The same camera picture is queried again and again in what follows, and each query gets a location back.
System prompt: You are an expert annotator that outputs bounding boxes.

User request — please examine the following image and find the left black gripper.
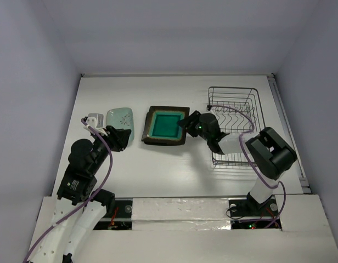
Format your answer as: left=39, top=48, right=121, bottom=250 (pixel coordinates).
left=91, top=124, right=131, bottom=173

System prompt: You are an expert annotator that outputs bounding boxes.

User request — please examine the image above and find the light green plate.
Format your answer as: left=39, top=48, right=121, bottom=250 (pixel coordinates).
left=106, top=107, right=134, bottom=146

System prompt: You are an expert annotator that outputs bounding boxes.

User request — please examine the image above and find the dark green square plate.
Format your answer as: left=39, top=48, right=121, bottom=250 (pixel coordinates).
left=142, top=106, right=190, bottom=146

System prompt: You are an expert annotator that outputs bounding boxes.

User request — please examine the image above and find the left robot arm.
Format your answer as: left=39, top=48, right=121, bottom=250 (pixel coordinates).
left=24, top=124, right=131, bottom=262

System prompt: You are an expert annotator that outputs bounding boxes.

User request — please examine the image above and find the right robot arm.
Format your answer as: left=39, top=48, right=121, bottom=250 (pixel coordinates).
left=178, top=111, right=297, bottom=215

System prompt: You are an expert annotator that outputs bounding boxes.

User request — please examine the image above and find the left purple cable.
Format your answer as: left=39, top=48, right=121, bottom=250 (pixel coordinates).
left=22, top=118, right=114, bottom=263

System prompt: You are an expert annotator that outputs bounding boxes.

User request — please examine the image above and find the purple cable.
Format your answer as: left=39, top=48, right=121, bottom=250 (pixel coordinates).
left=22, top=118, right=114, bottom=263
left=207, top=104, right=286, bottom=230

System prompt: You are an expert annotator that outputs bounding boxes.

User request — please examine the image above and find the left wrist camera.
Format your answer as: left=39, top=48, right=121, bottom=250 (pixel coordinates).
left=81, top=113, right=106, bottom=135

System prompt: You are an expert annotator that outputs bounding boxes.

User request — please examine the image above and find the wire dish rack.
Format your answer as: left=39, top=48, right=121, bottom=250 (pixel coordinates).
left=207, top=86, right=266, bottom=168

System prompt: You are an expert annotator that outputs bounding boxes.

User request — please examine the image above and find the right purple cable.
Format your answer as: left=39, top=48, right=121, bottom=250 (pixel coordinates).
left=207, top=104, right=286, bottom=230

